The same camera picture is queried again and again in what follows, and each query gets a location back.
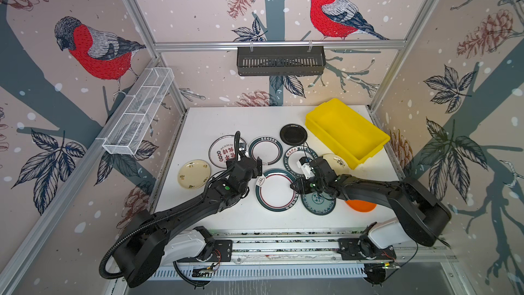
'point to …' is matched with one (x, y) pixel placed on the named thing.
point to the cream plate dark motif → (339, 166)
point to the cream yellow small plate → (194, 174)
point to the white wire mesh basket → (129, 130)
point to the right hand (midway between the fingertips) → (293, 187)
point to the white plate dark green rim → (293, 155)
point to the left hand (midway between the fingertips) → (249, 158)
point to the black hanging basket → (281, 62)
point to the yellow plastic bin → (351, 135)
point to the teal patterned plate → (317, 204)
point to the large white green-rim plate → (273, 191)
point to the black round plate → (293, 134)
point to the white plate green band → (269, 149)
